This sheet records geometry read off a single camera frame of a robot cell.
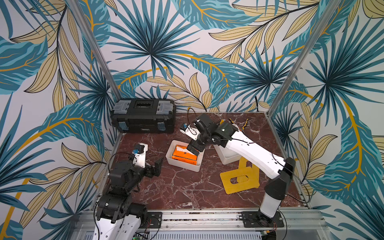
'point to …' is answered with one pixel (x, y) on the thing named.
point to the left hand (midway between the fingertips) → (153, 157)
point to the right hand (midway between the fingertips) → (193, 139)
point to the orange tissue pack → (181, 153)
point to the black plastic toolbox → (144, 116)
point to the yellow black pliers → (242, 128)
